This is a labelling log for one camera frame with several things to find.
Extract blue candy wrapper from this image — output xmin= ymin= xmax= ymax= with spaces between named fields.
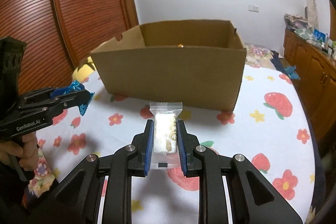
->
xmin=50 ymin=80 xmax=94 ymax=116

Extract white clear snack packet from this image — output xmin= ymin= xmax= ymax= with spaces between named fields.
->
xmin=150 ymin=102 xmax=183 ymax=169

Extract left human hand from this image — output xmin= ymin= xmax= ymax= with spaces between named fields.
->
xmin=0 ymin=132 xmax=39 ymax=171

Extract yellow pikachu plush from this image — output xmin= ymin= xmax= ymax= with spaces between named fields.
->
xmin=72 ymin=56 xmax=96 ymax=83

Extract brown cardboard box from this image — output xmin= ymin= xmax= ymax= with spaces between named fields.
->
xmin=91 ymin=19 xmax=247 ymax=111

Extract wooden slatted wardrobe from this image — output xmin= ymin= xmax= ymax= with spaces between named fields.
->
xmin=1 ymin=0 xmax=138 ymax=93

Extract blue toy on bed edge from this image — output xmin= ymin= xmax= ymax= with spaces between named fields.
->
xmin=280 ymin=58 xmax=301 ymax=80

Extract wooden cabinet desk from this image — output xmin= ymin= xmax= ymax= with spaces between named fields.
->
xmin=283 ymin=30 xmax=335 ymax=141

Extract white wall switch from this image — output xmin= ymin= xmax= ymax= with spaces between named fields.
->
xmin=248 ymin=5 xmax=259 ymax=12

